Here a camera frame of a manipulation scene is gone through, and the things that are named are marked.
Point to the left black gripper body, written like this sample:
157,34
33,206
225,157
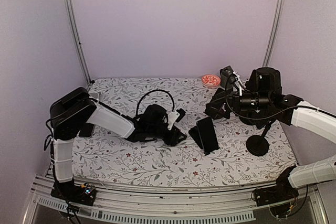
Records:
154,132

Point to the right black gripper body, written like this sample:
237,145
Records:
263,100

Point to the black folding phone stand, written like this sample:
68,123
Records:
199,137

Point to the black phone blue edge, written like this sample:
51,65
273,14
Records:
205,123

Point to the white phone stand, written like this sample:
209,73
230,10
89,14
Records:
97,96

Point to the black phone silver edge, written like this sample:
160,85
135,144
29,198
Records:
87,130

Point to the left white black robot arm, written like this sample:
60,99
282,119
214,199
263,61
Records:
70,114

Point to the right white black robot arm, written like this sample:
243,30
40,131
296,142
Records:
295,111

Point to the black tall round-base stand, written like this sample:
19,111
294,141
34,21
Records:
257,145

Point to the red white patterned bowl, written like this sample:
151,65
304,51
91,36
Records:
210,80

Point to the floral patterned table mat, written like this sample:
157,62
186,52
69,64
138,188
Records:
109,158

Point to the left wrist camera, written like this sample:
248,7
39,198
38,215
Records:
175,116

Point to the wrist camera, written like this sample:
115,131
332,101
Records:
175,116
229,79

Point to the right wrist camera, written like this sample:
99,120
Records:
229,79

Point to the front aluminium rail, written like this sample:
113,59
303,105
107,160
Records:
118,203

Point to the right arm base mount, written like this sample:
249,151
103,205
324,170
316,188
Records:
281,191

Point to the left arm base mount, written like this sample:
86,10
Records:
84,194

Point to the right aluminium frame post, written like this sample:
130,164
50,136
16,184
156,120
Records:
273,32

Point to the aluminium frame post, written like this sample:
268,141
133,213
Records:
273,32
77,40

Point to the left aluminium frame post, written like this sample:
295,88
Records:
77,40

